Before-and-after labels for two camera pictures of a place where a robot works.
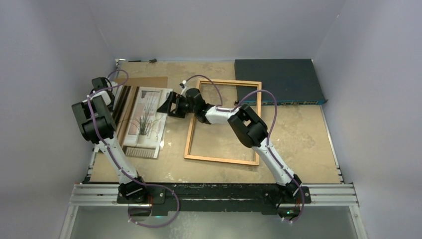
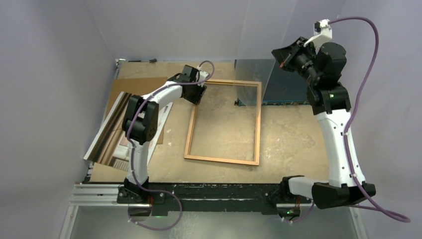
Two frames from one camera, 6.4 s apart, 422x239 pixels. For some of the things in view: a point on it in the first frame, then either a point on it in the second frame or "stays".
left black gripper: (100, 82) -> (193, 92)
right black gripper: (175, 99) -> (286, 57)
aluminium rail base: (107, 194) stays
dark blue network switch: (294, 81) stays
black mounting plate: (201, 199) stays
